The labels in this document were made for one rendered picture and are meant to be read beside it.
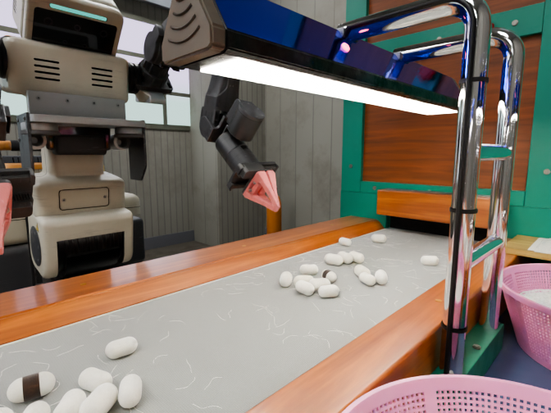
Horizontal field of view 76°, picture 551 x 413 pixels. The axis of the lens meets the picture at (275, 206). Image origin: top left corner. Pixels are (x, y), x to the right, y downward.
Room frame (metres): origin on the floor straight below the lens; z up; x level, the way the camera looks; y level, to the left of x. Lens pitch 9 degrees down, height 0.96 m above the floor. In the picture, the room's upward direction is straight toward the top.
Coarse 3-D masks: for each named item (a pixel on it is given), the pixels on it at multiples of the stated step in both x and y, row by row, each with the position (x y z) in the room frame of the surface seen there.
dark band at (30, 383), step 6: (24, 378) 0.29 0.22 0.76; (30, 378) 0.29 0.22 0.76; (36, 378) 0.29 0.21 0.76; (24, 384) 0.28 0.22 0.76; (30, 384) 0.28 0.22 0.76; (36, 384) 0.29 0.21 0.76; (24, 390) 0.28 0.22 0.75; (30, 390) 0.28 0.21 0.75; (36, 390) 0.29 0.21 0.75; (24, 396) 0.28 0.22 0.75; (30, 396) 0.28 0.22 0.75; (36, 396) 0.29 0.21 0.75
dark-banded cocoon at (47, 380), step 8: (40, 376) 0.29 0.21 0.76; (48, 376) 0.30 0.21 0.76; (16, 384) 0.28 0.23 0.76; (40, 384) 0.29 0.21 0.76; (48, 384) 0.29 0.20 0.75; (8, 392) 0.28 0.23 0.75; (16, 392) 0.28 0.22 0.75; (40, 392) 0.29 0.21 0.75; (48, 392) 0.29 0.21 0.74; (16, 400) 0.28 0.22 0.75
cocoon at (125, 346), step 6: (114, 342) 0.35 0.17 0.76; (120, 342) 0.36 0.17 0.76; (126, 342) 0.36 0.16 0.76; (132, 342) 0.36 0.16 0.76; (108, 348) 0.35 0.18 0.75; (114, 348) 0.35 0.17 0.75; (120, 348) 0.35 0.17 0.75; (126, 348) 0.35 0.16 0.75; (132, 348) 0.36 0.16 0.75; (108, 354) 0.35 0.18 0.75; (114, 354) 0.35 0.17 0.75; (120, 354) 0.35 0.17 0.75; (126, 354) 0.36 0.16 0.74
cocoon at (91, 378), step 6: (84, 372) 0.30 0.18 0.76; (90, 372) 0.30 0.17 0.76; (96, 372) 0.30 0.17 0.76; (102, 372) 0.30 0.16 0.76; (84, 378) 0.30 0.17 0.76; (90, 378) 0.30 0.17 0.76; (96, 378) 0.29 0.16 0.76; (102, 378) 0.29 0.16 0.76; (108, 378) 0.30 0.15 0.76; (84, 384) 0.29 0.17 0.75; (90, 384) 0.29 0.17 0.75; (96, 384) 0.29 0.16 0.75; (90, 390) 0.29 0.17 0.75
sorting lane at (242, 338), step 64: (320, 256) 0.73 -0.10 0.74; (384, 256) 0.73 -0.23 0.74; (128, 320) 0.44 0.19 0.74; (192, 320) 0.44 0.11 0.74; (256, 320) 0.44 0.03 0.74; (320, 320) 0.44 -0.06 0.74; (0, 384) 0.31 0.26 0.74; (64, 384) 0.31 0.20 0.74; (192, 384) 0.31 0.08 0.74; (256, 384) 0.31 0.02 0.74
